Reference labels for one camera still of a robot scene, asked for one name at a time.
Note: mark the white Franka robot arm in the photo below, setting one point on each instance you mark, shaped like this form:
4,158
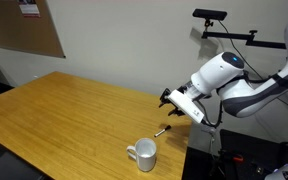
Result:
217,71

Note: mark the black stereo camera bar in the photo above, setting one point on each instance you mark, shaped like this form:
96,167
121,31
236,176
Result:
210,14

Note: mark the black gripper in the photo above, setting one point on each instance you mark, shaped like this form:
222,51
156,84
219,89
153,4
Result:
184,90

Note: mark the dark grey furniture panel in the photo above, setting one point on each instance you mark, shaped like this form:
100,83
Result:
4,163

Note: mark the brown cork notice board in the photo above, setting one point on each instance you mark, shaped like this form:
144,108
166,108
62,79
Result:
14,30

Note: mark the paper notice on board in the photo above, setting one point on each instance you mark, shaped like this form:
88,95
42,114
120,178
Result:
29,8

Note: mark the white wall socket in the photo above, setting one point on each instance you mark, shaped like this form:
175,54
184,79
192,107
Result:
208,129

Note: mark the white wrist camera plate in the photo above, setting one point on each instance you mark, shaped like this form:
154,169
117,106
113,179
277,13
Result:
185,106

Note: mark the white ceramic mug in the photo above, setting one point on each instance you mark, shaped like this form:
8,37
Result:
146,160

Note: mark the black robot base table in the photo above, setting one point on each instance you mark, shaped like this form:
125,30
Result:
250,146

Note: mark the black-capped marker pen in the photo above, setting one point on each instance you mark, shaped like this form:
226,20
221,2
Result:
162,131

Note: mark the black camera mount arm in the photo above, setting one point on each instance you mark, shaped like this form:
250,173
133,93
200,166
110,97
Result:
237,35

